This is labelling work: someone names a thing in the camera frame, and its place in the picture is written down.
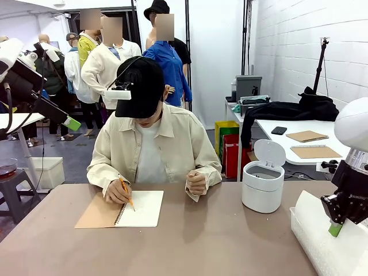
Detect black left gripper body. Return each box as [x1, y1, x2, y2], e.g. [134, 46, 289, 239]
[0, 60, 47, 104]

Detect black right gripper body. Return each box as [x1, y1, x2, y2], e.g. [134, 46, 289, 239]
[330, 160, 368, 225]

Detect white paper sheet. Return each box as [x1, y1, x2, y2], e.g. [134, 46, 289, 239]
[292, 189, 368, 276]

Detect orange pencil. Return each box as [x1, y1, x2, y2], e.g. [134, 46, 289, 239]
[117, 174, 136, 212]

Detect person's right forearm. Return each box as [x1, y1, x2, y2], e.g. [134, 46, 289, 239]
[86, 163, 127, 198]

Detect person's left forearm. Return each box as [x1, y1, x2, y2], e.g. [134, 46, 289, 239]
[185, 165, 223, 202]

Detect person's right hand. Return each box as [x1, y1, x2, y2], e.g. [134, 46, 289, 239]
[105, 179, 134, 205]

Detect person's left hand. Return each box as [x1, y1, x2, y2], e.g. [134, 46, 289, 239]
[186, 170, 208, 196]

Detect white desk with leg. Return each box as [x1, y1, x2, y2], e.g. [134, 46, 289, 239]
[0, 112, 46, 192]

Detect white storage box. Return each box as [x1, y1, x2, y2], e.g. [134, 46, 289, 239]
[21, 156, 66, 190]

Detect kraft spiral bound notebook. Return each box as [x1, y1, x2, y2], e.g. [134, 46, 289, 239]
[290, 145, 343, 159]

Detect mannequin cream cardigan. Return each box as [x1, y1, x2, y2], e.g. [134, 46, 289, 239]
[81, 17, 143, 110]

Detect mannequin yellow shirt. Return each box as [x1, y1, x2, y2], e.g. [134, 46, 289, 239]
[77, 8, 102, 68]

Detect white rounded-corner table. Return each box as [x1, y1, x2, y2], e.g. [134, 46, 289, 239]
[254, 119, 353, 187]

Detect glass bowl brown contents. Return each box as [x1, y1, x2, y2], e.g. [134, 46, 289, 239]
[0, 158, 18, 178]

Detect white lidded trash bin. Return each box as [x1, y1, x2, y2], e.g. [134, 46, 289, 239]
[241, 139, 286, 214]

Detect closed kraft cover notebook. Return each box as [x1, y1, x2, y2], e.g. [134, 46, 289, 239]
[286, 130, 329, 143]

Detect grey plastic stool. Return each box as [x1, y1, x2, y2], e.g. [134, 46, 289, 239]
[0, 168, 41, 224]

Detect black baseball cap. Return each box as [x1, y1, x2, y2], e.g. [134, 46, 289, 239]
[114, 56, 165, 119]

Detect black garment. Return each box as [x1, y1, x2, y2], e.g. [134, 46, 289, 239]
[240, 86, 340, 150]

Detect red shopping bag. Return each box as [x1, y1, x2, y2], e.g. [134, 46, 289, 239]
[223, 133, 254, 178]

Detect seated person cream jacket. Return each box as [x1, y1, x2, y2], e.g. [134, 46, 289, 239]
[86, 56, 223, 202]

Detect mannequin blue shirt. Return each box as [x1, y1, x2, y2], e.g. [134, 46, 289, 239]
[143, 13, 193, 107]

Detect green shopping bag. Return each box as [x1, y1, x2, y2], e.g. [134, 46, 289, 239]
[220, 125, 240, 156]

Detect open spiral notebook kraft cover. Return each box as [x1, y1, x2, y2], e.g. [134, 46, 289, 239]
[74, 190, 164, 229]

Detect black tripod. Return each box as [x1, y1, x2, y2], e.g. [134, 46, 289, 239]
[312, 36, 331, 95]

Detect grey tray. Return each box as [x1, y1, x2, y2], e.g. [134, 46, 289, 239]
[240, 94, 271, 106]

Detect yellow shopping bag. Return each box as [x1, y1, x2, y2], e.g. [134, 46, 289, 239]
[214, 120, 240, 162]

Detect mannequin black t-shirt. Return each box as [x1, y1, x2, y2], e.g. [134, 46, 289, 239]
[169, 37, 192, 80]

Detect black bucket hat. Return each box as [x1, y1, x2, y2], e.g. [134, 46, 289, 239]
[143, 0, 170, 21]

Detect black backdrop stand pole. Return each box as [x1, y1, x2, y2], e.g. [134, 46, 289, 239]
[185, 0, 193, 112]
[241, 0, 254, 76]

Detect grey plastic box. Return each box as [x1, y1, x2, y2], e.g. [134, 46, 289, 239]
[235, 75, 263, 102]

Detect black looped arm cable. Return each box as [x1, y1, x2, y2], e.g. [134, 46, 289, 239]
[0, 82, 14, 139]

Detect thin black hanging cable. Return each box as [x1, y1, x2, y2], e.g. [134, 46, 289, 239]
[27, 48, 47, 208]

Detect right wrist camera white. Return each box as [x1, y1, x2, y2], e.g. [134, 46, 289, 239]
[316, 159, 340, 175]

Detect black floor cable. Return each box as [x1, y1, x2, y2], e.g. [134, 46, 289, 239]
[284, 171, 315, 181]

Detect white head-mounted camera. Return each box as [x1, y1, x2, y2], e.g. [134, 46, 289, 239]
[103, 81, 135, 101]

